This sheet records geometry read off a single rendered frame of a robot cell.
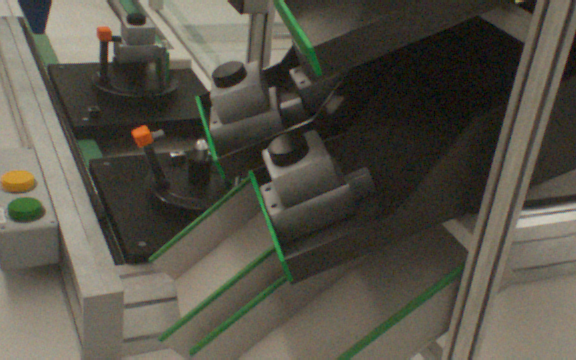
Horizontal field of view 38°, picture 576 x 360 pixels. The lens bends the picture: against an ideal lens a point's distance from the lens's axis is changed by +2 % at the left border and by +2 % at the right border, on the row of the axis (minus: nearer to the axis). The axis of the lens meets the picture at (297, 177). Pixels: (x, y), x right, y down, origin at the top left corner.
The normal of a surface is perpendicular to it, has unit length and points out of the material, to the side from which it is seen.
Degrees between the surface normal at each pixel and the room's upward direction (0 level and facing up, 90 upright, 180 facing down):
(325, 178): 90
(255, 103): 94
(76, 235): 0
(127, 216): 0
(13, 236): 90
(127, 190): 0
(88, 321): 90
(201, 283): 45
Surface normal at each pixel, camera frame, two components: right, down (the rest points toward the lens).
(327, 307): -0.60, -0.60
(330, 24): -0.30, -0.78
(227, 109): 0.06, 0.56
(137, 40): 0.39, 0.49
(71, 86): 0.11, -0.86
